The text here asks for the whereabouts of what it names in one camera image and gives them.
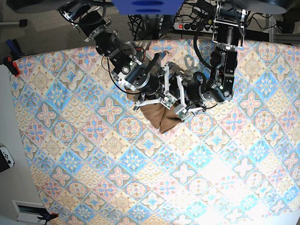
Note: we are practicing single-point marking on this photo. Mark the brown t-shirt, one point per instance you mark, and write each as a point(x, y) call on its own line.
point(160, 117)

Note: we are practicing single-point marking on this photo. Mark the orange black clamp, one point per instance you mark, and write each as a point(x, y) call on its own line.
point(46, 216)

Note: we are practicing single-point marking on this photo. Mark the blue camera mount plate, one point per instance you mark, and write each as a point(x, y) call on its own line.
point(147, 7)

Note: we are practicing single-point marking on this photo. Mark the white power strip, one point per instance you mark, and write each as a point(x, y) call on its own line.
point(184, 26)

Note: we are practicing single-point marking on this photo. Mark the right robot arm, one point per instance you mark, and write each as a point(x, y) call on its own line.
point(129, 72)

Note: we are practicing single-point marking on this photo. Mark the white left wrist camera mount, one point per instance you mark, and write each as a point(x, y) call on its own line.
point(183, 107)

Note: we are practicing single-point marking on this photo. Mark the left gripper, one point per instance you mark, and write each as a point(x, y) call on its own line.
point(199, 88)

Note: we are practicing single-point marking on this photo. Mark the patterned tablecloth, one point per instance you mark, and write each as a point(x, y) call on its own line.
point(96, 161)

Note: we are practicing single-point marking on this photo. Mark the white box device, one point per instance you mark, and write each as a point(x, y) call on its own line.
point(27, 212)

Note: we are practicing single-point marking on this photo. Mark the red black clamp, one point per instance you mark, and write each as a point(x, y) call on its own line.
point(12, 66)

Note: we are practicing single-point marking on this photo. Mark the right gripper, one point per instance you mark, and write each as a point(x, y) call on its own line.
point(142, 79)

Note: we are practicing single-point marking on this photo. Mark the handheld game console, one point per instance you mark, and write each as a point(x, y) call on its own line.
point(6, 160)

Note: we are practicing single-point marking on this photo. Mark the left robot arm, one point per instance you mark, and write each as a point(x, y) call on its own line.
point(228, 32)

